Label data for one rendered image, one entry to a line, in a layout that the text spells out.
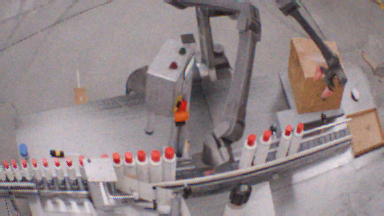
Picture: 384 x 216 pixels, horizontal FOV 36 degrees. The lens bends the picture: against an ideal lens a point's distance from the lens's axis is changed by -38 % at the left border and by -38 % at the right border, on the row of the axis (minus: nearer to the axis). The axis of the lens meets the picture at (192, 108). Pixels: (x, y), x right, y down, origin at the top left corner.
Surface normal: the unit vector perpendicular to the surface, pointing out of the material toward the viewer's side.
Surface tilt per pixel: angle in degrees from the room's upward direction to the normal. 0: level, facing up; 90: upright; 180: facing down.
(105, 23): 0
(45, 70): 0
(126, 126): 0
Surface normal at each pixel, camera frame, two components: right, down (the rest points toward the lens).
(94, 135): 0.07, -0.60
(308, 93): 0.15, 0.79
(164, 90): -0.36, 0.73
